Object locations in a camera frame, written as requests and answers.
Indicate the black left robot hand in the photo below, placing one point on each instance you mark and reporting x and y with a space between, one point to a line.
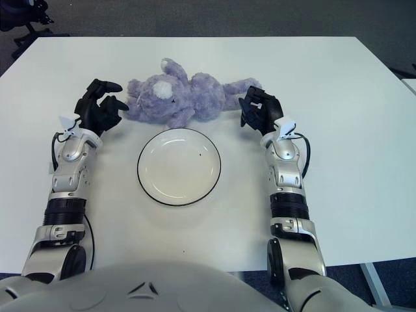
94 112

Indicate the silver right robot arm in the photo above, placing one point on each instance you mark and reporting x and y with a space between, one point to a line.
289 182

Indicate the black table bracket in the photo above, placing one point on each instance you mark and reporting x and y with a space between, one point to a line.
282 297

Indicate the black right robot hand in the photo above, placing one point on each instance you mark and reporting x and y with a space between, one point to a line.
268 112

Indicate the purple plush bunny doll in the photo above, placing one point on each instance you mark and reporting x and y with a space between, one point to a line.
195 97

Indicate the white table leg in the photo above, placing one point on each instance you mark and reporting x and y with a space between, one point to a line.
373 282

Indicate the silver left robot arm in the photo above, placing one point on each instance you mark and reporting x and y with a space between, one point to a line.
65 182

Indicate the silver robot torso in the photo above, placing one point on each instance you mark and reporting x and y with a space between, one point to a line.
146 289

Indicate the white neighbouring table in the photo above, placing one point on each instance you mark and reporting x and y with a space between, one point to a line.
410 85

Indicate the black office chair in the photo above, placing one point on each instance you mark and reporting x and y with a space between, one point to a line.
19 13

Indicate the white plate with black rim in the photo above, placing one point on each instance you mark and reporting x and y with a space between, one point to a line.
178 169

